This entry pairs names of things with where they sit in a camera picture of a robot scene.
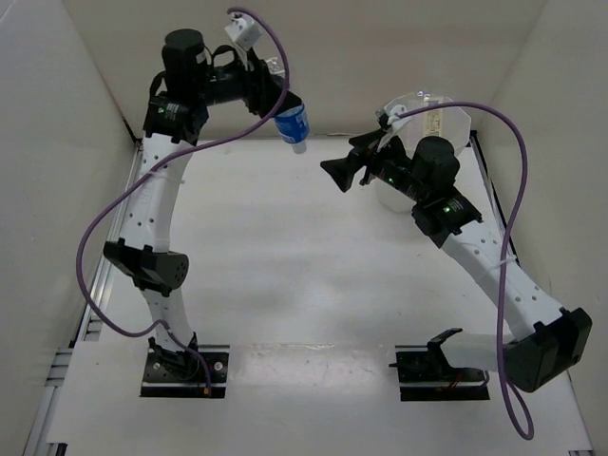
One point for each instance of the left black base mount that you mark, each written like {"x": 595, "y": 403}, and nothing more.
{"x": 162, "y": 378}

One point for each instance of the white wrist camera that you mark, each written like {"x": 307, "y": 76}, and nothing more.
{"x": 243, "y": 31}
{"x": 395, "y": 122}

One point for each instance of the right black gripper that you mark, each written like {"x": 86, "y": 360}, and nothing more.
{"x": 343, "y": 170}

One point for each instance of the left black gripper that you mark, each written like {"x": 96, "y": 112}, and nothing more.
{"x": 260, "y": 85}

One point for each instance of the left aluminium frame rail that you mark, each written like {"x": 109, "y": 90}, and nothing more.
{"x": 88, "y": 328}

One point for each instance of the aluminium frame rail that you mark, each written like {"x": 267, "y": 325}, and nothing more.
{"x": 502, "y": 220}
{"x": 88, "y": 328}

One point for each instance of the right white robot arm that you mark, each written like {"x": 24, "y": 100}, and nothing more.
{"x": 537, "y": 337}

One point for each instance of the white plastic bin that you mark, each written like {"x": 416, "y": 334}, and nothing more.
{"x": 450, "y": 123}

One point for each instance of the blue label plastic bottle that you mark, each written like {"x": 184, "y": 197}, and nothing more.
{"x": 292, "y": 123}

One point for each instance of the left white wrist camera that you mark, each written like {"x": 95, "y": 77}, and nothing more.
{"x": 243, "y": 31}

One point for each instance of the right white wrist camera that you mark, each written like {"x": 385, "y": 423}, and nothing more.
{"x": 395, "y": 122}

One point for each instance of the right aluminium frame rail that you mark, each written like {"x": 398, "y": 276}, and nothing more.
{"x": 502, "y": 220}

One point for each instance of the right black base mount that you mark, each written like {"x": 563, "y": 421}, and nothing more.
{"x": 421, "y": 380}

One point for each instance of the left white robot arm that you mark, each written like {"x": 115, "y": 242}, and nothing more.
{"x": 142, "y": 250}

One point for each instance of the large green label bottle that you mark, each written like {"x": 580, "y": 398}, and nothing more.
{"x": 432, "y": 121}

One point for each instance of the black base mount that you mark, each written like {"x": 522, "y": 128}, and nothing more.
{"x": 421, "y": 380}
{"x": 162, "y": 378}

